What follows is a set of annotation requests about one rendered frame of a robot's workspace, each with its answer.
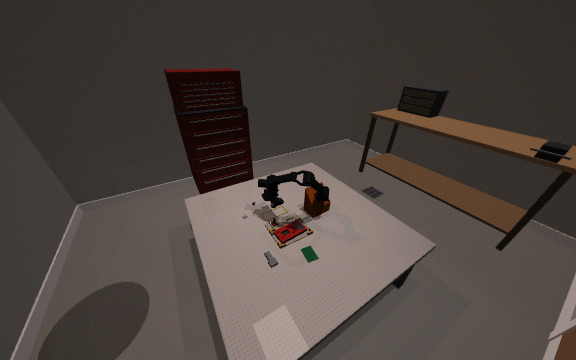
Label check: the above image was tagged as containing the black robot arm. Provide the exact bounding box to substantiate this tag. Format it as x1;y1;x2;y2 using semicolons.
258;170;329;202

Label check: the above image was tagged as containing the dark green flat rectangular mat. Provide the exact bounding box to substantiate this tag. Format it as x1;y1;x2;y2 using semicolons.
301;246;319;263

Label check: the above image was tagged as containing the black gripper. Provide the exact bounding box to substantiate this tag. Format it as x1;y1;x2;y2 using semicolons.
264;188;284;207

